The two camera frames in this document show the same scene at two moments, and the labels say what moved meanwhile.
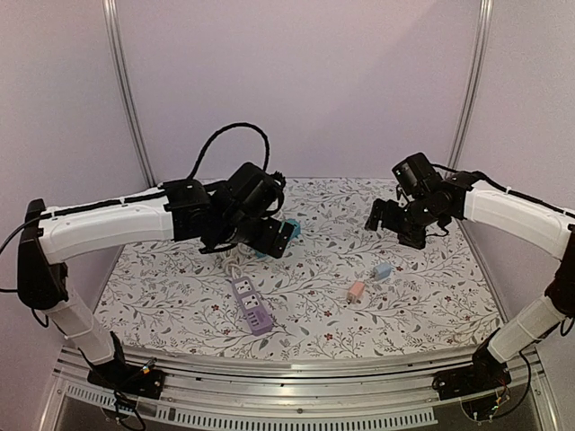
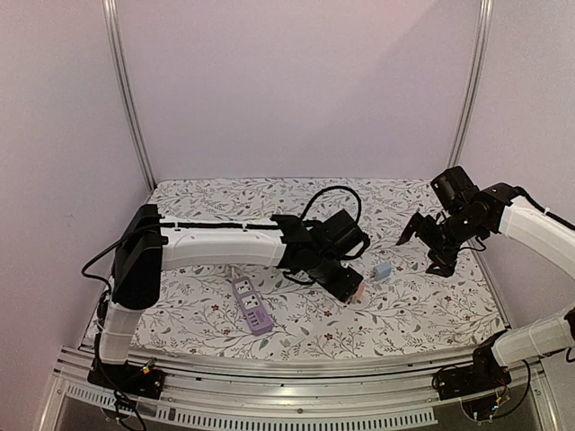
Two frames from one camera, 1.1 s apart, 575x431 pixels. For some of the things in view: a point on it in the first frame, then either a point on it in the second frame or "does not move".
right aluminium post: (473, 98) does not move
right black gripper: (389, 215) -> (431, 233)
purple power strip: (255, 313) does not move
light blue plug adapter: (382, 271) does not move
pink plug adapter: (356, 290) does not move
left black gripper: (264, 242) -> (346, 289)
